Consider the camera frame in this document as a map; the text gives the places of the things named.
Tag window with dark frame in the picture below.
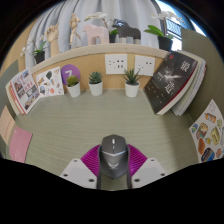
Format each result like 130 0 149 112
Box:
154 0 206 51

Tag wooden hand model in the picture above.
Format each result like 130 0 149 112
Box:
44 23 61 58

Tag white leaning book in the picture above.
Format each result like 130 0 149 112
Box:
5 79 21 116

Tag food picture sticker card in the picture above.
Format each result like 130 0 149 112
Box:
188 98 224 164

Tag pale orange card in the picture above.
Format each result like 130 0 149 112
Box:
0 105 16 147

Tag black book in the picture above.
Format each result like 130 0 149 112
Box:
143 51 199 116

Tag round purple sign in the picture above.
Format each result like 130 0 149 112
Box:
60 64 81 86

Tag olive desk partition panel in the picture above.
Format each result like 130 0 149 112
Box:
179 28 224 121
0 59 19 111

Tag wooden artist mannequin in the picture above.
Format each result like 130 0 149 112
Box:
68 12 82 50

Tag red-edged picture magazine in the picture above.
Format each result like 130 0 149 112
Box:
9 68 42 115

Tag grey curtain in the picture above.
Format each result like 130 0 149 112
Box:
24 0 164 68

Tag white sticker sheet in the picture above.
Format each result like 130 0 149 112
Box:
34 65 65 98

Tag black wooden horse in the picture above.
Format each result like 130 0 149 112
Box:
111 18 142 45

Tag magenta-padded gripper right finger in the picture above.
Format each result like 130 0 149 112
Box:
125 144 168 191

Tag pink wooden horse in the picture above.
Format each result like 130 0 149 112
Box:
82 23 110 46

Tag light wooden desk shelf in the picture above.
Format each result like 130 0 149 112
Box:
29 43 171 94

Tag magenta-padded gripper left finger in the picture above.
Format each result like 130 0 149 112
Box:
59 144 104 191

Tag white orchid in black pot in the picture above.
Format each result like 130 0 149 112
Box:
143 10 185 53
20 34 49 65
83 12 119 44

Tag dark grey computer mouse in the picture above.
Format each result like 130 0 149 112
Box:
98 134 131 180

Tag small succulent in white pot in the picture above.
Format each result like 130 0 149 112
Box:
122 68 142 99
65 75 82 98
87 71 104 97

